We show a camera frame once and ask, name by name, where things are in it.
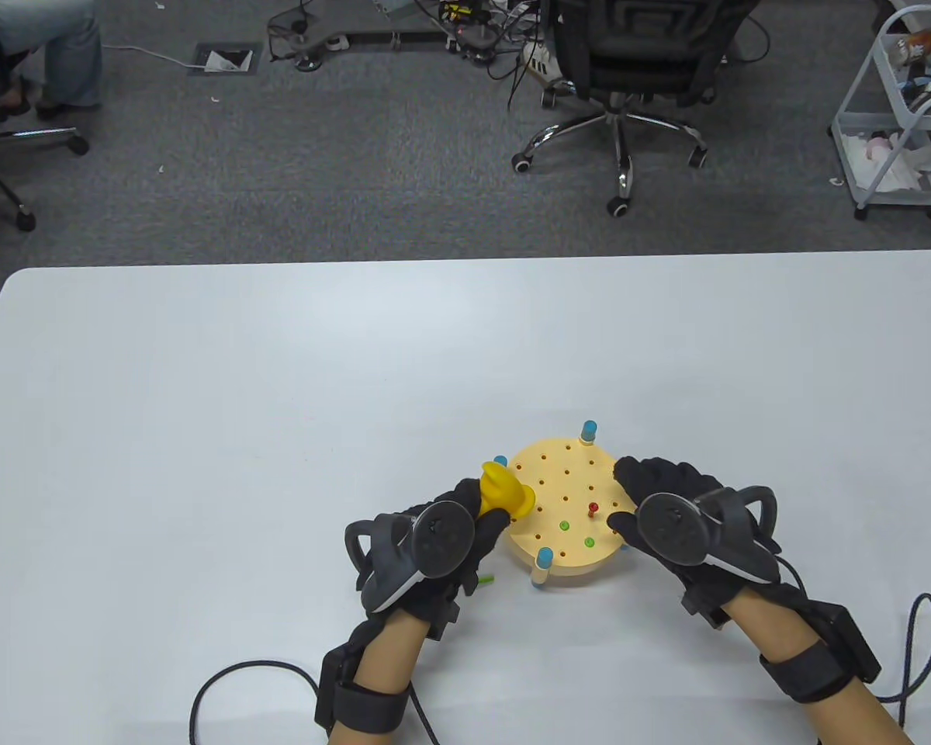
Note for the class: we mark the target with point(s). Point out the person's left hand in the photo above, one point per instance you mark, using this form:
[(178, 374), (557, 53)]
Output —
[(487, 534)]

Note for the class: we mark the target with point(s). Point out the person's right hand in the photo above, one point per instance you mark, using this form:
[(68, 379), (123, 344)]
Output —
[(659, 477)]

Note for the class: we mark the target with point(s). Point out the grey tracking controller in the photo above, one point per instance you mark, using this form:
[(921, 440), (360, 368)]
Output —
[(671, 528), (442, 535)]

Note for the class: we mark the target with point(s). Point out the yellow toy hammer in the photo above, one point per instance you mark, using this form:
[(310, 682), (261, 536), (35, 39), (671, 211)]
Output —
[(504, 489)]

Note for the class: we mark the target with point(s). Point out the yellow round tap bench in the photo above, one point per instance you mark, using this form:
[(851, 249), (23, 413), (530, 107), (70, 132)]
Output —
[(558, 481)]

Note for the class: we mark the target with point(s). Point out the person's right forearm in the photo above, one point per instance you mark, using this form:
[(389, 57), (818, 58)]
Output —
[(760, 628)]

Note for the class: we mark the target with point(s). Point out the white crumpled cloth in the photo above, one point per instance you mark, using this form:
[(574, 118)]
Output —
[(892, 167)]

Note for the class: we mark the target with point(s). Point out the black mesh office chair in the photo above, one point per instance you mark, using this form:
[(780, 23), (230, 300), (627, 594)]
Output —
[(636, 70)]

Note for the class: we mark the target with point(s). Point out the floor outlet box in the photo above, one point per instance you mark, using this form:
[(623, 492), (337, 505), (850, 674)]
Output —
[(225, 60)]

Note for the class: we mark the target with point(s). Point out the black chrome office chair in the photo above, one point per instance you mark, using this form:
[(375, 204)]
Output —
[(39, 133)]

